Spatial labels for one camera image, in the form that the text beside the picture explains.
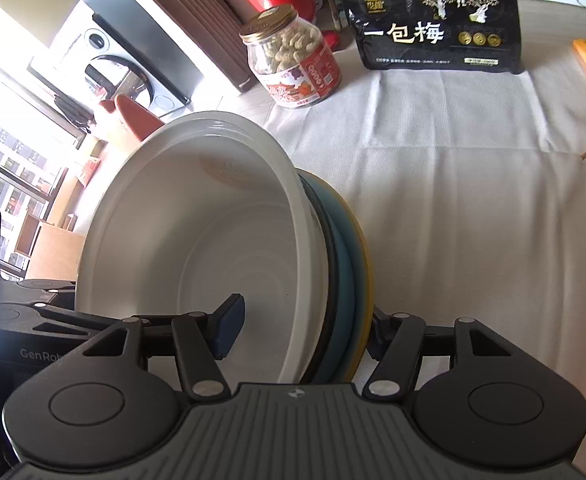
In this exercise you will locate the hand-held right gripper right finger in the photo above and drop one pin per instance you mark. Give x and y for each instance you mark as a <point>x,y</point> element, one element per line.
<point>380,327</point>

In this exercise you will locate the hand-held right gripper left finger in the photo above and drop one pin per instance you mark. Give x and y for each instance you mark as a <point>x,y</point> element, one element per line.
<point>230,327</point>

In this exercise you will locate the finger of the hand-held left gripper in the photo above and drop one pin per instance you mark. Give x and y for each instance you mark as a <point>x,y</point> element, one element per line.
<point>73,322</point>
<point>53,292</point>

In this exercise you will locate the teal bowl with black rim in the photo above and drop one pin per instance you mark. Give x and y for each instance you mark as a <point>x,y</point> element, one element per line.
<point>345,280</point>

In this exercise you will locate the yellow-rimmed white bowl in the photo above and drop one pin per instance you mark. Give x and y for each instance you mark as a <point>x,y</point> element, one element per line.
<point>368,260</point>

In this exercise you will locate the white paper bowl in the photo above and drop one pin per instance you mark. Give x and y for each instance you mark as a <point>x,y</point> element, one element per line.
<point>198,220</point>

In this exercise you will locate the wooden shelf box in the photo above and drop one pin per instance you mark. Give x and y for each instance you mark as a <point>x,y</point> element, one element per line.
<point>58,255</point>

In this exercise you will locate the beige fringed table cloth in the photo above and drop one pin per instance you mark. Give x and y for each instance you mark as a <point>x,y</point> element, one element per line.
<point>473,185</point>

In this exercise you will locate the dark grey appliance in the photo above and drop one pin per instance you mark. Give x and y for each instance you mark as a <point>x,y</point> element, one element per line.
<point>138,50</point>

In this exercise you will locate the glass jar with gold lid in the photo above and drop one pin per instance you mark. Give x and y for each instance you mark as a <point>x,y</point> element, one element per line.
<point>293,60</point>

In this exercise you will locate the black printed snack bag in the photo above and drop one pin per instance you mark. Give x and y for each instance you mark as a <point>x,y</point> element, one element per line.
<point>423,10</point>

